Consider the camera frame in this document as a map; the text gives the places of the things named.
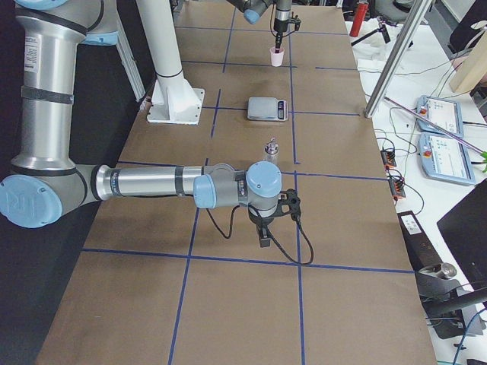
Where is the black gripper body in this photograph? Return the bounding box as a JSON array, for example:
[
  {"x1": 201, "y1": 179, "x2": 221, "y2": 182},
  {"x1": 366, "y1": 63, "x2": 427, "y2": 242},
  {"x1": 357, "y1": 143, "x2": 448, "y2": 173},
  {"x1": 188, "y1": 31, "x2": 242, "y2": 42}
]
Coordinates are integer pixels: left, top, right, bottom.
[
  {"x1": 273, "y1": 8, "x2": 291, "y2": 37},
  {"x1": 248, "y1": 205, "x2": 277, "y2": 229}
]

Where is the pink paper cup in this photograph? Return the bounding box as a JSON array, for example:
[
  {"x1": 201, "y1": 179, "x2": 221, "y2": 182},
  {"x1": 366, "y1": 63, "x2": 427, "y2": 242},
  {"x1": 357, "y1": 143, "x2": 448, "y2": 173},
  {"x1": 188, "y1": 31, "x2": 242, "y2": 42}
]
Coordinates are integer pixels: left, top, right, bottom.
[{"x1": 269, "y1": 46, "x2": 285, "y2": 67}]

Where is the glass sauce dispenser bottle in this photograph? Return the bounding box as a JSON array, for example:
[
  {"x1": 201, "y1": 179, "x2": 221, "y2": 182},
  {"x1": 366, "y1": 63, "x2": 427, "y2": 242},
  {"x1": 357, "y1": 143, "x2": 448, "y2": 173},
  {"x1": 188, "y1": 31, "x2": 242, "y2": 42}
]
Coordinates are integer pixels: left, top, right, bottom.
[{"x1": 263, "y1": 137, "x2": 279, "y2": 165}]

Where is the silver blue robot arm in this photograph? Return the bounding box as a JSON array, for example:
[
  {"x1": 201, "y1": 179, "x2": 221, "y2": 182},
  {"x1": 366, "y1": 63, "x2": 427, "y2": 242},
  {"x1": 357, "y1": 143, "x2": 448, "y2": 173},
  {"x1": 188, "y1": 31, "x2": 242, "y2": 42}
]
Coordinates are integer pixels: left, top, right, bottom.
[
  {"x1": 1, "y1": 1, "x2": 205, "y2": 255},
  {"x1": 228, "y1": 0, "x2": 301, "y2": 53}
]

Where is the digital kitchen scale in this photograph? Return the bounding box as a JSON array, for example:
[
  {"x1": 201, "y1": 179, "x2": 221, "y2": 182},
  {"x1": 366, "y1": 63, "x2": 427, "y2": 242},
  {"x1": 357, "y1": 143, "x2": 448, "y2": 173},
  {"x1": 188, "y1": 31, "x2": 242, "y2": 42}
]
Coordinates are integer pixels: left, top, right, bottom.
[{"x1": 247, "y1": 97, "x2": 288, "y2": 122}]

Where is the red cylinder bottle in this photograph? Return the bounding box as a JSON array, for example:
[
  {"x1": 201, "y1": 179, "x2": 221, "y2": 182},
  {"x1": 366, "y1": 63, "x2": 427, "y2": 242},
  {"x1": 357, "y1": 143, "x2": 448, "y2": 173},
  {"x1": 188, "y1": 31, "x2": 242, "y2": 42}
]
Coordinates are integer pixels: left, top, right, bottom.
[{"x1": 349, "y1": 0, "x2": 369, "y2": 37}]

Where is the orange black connector module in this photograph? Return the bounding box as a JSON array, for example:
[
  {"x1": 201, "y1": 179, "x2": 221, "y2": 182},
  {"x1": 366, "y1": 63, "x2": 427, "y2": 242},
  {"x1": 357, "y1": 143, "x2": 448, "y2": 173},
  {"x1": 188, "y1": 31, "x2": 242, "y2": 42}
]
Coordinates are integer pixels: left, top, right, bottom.
[
  {"x1": 380, "y1": 149, "x2": 396, "y2": 169},
  {"x1": 389, "y1": 176, "x2": 406, "y2": 201}
]

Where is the long metal grabber stick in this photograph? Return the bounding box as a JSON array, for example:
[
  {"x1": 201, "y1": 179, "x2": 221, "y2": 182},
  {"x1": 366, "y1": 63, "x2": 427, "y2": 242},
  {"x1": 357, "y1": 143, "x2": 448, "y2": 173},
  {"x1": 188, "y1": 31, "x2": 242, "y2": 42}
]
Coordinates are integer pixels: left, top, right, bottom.
[{"x1": 384, "y1": 97, "x2": 487, "y2": 164}]

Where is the black box with white label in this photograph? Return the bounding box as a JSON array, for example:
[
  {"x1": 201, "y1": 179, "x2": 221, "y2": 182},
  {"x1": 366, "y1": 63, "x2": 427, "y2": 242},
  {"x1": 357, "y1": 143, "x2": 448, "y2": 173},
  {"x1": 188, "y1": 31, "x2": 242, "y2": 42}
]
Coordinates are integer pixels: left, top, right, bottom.
[{"x1": 397, "y1": 211, "x2": 442, "y2": 271}]

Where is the far blue teach pendant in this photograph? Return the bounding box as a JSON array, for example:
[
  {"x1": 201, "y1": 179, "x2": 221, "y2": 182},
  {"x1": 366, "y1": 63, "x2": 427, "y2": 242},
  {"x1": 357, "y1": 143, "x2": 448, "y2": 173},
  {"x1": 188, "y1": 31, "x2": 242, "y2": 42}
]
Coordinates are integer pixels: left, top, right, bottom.
[{"x1": 416, "y1": 95, "x2": 464, "y2": 137}]

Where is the blue teach pendant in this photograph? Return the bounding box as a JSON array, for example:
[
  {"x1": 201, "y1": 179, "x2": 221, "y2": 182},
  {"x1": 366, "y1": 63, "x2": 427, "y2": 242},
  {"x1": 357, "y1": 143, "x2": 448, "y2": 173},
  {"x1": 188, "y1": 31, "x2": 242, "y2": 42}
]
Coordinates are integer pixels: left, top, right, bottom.
[
  {"x1": 416, "y1": 95, "x2": 464, "y2": 137},
  {"x1": 418, "y1": 132, "x2": 476, "y2": 186}
]

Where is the near blue teach pendant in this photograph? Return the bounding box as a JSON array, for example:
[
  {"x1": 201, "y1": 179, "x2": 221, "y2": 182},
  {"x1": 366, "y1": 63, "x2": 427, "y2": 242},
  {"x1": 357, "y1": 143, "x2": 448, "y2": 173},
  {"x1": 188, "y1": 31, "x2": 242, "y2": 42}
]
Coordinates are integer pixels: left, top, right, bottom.
[{"x1": 418, "y1": 132, "x2": 476, "y2": 186}]

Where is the black computer monitor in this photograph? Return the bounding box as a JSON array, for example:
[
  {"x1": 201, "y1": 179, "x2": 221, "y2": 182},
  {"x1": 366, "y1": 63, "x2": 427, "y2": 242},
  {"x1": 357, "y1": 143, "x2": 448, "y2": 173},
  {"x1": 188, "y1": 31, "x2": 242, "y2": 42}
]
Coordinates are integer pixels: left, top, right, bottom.
[{"x1": 437, "y1": 181, "x2": 487, "y2": 288}]

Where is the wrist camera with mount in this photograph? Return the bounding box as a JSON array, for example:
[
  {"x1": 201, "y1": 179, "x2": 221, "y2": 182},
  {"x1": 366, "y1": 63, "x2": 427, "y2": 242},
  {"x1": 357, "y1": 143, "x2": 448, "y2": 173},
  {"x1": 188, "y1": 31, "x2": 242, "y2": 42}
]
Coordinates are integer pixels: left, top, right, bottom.
[
  {"x1": 275, "y1": 189, "x2": 301, "y2": 222},
  {"x1": 288, "y1": 12, "x2": 301, "y2": 33}
]

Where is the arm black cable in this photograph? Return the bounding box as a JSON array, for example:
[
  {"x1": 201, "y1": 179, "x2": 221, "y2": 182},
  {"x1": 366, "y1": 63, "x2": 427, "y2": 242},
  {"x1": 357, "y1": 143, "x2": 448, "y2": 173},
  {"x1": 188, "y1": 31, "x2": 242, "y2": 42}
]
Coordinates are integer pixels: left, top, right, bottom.
[{"x1": 205, "y1": 205, "x2": 314, "y2": 266}]

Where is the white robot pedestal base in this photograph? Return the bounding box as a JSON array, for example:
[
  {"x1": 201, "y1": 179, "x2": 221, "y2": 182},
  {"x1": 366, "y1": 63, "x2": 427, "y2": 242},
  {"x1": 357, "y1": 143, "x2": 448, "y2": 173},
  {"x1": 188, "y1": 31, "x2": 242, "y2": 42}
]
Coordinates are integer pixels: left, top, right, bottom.
[{"x1": 137, "y1": 0, "x2": 205, "y2": 125}]

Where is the aluminium frame post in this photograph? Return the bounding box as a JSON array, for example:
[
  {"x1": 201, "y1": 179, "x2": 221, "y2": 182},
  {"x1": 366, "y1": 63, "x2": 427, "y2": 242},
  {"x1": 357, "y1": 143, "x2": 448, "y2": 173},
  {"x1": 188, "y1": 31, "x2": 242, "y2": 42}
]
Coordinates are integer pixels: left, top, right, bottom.
[{"x1": 364, "y1": 0, "x2": 431, "y2": 118}]

